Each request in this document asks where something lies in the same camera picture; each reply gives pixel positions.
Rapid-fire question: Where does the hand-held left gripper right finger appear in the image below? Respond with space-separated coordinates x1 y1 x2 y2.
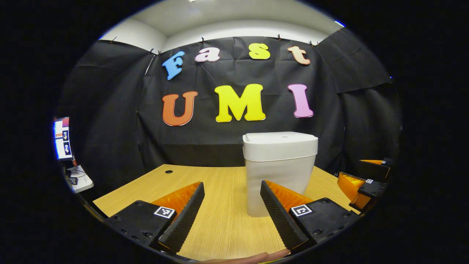
259 179 361 252

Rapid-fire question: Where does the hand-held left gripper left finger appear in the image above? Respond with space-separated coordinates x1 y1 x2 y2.
104 181 206 256

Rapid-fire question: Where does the white desktop garbage bin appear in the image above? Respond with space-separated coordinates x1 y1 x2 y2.
243 131 318 217

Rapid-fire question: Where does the wooden desktop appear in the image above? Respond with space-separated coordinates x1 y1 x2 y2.
93 164 361 261

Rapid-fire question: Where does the white side table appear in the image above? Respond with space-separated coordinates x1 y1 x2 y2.
67 165 95 194

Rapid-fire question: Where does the computer monitor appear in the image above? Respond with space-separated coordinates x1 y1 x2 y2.
54 117 73 161

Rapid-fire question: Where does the black backdrop cloth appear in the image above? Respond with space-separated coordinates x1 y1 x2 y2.
57 27 403 206

